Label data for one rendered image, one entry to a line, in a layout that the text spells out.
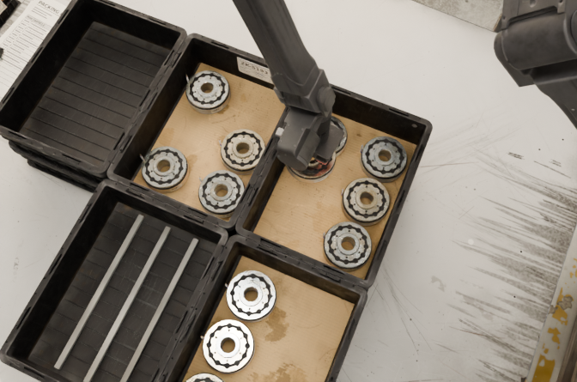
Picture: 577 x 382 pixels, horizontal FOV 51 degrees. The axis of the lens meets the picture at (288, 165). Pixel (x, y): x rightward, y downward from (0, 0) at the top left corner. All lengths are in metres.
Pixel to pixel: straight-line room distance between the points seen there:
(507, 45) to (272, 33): 0.31
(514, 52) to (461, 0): 2.08
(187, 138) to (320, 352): 0.57
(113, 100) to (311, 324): 0.70
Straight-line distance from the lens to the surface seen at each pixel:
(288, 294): 1.31
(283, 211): 1.35
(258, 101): 1.47
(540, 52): 0.70
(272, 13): 0.84
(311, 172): 1.22
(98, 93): 1.55
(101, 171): 1.34
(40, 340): 1.39
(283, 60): 0.89
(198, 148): 1.43
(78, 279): 1.39
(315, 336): 1.30
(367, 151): 1.39
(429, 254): 1.50
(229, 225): 1.25
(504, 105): 1.71
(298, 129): 1.01
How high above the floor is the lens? 2.12
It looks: 67 degrees down
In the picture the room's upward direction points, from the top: straight up
